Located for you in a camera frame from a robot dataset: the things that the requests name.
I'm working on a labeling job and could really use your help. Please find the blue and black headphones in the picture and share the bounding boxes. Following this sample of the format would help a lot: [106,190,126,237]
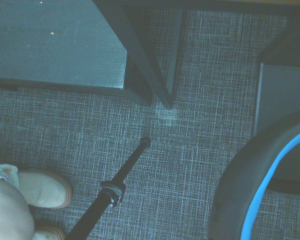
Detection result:
[208,106,300,240]

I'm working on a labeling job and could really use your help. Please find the black tripod leg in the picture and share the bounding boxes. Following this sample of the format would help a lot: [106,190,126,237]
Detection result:
[64,136,152,240]

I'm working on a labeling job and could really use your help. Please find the beige slipper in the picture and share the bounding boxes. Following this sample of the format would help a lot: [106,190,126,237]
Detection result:
[16,169,74,210]

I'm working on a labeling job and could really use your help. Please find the black side table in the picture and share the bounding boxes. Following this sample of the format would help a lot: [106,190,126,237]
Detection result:
[0,0,153,106]

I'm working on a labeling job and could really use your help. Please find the grey flat panel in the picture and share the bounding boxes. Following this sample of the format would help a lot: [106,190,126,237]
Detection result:
[253,62,300,137]

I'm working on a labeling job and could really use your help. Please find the wooden desk with black frame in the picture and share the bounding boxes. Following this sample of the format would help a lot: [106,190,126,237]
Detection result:
[93,0,300,110]

